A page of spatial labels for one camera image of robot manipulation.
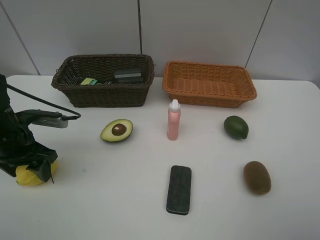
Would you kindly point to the halved avocado with pit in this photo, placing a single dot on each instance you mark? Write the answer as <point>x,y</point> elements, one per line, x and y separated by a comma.
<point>117,131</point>

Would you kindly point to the yellow lemon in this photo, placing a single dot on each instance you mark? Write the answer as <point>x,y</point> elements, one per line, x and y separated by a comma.
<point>25,177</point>

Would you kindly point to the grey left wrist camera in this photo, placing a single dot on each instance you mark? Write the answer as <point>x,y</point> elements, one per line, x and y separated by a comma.
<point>42,118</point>

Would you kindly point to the orange wicker basket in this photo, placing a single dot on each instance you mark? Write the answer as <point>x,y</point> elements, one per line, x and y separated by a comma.
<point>203,84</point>

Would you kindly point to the dark brown wicker basket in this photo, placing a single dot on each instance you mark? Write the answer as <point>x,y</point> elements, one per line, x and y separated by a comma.
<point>101,67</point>

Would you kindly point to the dark green lime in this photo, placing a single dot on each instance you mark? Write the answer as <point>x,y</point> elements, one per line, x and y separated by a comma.
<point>236,127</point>

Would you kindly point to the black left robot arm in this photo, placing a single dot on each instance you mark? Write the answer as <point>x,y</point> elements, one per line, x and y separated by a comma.
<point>5,108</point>

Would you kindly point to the brown kiwi fruit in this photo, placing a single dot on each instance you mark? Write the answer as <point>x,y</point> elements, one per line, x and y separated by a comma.
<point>257,178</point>

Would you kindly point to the pink bottle white cap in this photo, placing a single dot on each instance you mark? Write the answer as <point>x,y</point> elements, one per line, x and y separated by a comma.
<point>174,115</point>

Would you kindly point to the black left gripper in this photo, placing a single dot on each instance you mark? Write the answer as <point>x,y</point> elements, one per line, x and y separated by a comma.
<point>18,147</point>

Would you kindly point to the grey felt board eraser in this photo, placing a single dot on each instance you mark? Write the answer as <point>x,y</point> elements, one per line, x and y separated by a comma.
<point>179,190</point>

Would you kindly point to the black box in basket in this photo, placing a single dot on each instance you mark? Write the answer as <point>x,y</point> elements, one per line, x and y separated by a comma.
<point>127,76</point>

